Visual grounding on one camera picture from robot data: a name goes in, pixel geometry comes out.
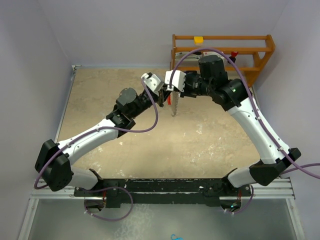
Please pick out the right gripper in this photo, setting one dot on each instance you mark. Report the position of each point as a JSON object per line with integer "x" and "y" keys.
{"x": 185, "y": 93}

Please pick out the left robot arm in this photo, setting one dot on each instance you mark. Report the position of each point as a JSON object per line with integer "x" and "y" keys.
{"x": 55, "y": 160}

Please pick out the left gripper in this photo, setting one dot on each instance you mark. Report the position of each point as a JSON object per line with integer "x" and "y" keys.
{"x": 163, "y": 95}

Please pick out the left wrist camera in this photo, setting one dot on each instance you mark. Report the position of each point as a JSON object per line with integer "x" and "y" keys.
{"x": 153, "y": 82}

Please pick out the yellow block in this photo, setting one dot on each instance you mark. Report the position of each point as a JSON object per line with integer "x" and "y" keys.
{"x": 198, "y": 40}

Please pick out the red grey key holder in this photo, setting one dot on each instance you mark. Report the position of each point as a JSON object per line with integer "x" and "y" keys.
{"x": 173, "y": 101}

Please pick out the blue object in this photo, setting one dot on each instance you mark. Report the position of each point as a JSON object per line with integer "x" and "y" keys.
{"x": 175, "y": 237}

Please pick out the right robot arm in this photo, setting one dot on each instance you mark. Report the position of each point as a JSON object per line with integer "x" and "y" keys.
{"x": 275, "y": 155}

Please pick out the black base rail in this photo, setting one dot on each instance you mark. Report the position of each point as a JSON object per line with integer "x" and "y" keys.
{"x": 212, "y": 192}

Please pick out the white cardboard box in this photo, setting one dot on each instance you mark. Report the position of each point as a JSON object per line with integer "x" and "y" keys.
{"x": 210, "y": 53}

